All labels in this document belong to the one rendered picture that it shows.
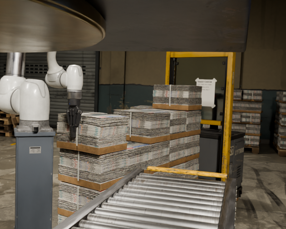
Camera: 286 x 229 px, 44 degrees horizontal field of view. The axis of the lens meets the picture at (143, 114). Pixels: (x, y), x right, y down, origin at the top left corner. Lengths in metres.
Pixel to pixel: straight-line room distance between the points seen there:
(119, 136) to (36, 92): 0.66
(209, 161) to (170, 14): 3.63
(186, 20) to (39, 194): 1.79
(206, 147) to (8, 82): 2.37
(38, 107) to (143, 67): 7.61
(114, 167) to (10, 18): 2.12
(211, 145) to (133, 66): 6.00
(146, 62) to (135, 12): 9.18
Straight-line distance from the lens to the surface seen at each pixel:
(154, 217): 1.29
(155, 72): 9.33
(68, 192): 2.43
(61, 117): 2.36
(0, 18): 0.22
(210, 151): 3.82
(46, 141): 1.93
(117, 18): 0.25
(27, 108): 1.92
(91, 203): 1.41
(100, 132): 2.14
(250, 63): 9.08
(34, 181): 1.97
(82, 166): 2.30
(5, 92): 2.08
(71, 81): 2.18
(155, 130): 2.68
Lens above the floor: 1.25
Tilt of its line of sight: 4 degrees down
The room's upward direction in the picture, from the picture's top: 2 degrees clockwise
